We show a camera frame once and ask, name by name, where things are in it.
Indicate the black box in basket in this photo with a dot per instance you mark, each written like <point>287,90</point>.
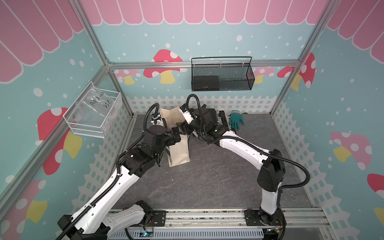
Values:
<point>205,83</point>

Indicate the cream canvas tote bag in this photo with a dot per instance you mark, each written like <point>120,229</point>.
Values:
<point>178,153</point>

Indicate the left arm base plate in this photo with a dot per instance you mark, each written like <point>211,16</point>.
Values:
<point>152,219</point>

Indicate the black bit holder strip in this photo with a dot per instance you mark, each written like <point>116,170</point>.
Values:
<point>223,119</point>

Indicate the green rubber glove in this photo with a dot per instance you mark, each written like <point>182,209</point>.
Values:
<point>236,120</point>

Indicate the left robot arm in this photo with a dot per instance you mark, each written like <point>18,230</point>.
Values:
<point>92,221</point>

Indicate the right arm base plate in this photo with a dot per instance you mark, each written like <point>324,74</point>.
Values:
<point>262,218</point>

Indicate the plastic bag in bin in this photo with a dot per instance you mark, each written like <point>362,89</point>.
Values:
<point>98,109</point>

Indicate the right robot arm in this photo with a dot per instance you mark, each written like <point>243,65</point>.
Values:
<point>270,164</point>

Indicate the black wire mesh basket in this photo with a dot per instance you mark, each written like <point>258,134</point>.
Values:
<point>235,73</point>

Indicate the clear plastic wall bin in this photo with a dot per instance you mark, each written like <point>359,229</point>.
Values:
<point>71,113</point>

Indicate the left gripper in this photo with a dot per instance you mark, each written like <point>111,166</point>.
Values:
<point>168,134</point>

